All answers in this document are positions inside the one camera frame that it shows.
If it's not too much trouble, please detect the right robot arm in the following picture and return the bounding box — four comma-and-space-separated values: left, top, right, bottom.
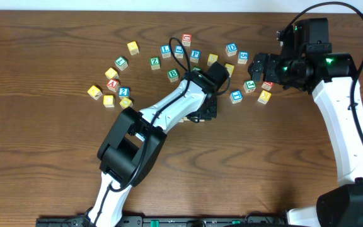
248, 18, 363, 226

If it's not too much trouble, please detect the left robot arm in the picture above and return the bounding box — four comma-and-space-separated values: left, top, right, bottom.
83, 62, 230, 226

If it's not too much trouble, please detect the red M block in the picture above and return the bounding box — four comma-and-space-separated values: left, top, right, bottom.
262, 81, 274, 91

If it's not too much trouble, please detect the blue 5 block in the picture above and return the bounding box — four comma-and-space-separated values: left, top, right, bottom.
238, 51, 249, 64

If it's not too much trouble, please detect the green J block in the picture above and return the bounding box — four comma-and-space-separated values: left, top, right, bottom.
243, 80, 256, 93

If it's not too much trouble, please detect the yellow K block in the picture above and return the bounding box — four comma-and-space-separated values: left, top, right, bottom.
258, 90, 272, 105

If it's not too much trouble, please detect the yellow G block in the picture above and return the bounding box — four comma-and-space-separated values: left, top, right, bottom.
225, 64, 234, 76

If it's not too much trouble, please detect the blue D block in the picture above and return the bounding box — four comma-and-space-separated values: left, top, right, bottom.
226, 43, 238, 57

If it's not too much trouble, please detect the green 4 block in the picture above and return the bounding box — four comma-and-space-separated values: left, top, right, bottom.
192, 66, 202, 71

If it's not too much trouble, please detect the green B block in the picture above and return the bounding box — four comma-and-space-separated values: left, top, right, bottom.
167, 68, 179, 83

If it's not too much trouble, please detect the yellow S block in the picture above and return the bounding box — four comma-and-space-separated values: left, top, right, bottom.
207, 54, 219, 66

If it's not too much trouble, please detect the blue P block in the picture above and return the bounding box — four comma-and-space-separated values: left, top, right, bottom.
190, 49, 201, 63

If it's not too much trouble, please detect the blue l block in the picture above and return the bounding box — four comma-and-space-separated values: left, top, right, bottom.
174, 45, 184, 59
160, 45, 171, 59

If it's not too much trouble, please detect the green Z block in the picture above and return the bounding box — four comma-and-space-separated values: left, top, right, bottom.
149, 57, 161, 70

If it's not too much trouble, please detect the red U block top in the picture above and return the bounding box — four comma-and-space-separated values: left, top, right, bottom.
181, 33, 192, 47

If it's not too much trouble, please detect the yellow O block left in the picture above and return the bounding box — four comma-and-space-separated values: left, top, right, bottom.
119, 97, 134, 109

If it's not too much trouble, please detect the blue 2 block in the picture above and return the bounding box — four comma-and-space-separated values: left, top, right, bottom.
118, 87, 130, 99

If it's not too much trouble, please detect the plain yellow block top left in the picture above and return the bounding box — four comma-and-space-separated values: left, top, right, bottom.
127, 41, 139, 55

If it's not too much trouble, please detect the red A block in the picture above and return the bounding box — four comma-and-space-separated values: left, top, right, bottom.
107, 79, 120, 92

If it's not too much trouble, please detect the green L block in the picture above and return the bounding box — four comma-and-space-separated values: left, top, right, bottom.
115, 56, 128, 71

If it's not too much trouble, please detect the yellow block lower left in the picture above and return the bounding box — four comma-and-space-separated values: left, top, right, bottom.
103, 95, 115, 108

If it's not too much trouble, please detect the yellow block far left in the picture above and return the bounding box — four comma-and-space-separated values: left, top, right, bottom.
88, 85, 102, 100

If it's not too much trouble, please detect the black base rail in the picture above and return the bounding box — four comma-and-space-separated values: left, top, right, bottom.
35, 212, 287, 227

